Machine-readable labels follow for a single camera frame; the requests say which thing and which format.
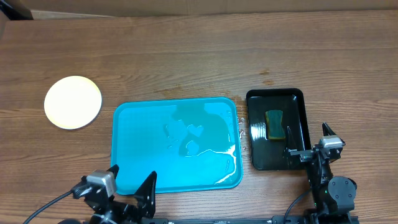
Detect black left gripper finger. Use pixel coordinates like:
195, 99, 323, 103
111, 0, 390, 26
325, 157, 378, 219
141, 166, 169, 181
105, 164, 119, 187
134, 171, 157, 218

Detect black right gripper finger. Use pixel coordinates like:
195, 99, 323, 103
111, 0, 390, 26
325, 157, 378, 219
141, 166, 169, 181
285, 126, 297, 170
322, 122, 336, 136

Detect green yellow sponge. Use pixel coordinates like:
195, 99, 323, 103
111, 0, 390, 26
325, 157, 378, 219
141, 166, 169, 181
265, 110, 285, 141

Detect yellow green plate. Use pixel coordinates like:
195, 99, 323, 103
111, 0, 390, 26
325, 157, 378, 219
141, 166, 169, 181
44, 76, 103, 130

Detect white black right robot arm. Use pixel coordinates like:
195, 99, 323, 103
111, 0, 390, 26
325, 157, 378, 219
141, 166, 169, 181
282, 123, 359, 223

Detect black water tray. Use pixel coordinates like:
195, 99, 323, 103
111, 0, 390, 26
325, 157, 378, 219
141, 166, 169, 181
246, 88, 311, 170

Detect teal plastic tray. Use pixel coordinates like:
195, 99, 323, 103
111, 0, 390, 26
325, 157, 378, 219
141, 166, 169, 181
111, 97, 243, 195

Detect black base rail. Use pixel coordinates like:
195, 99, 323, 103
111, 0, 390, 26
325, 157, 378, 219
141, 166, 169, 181
82, 215, 360, 224

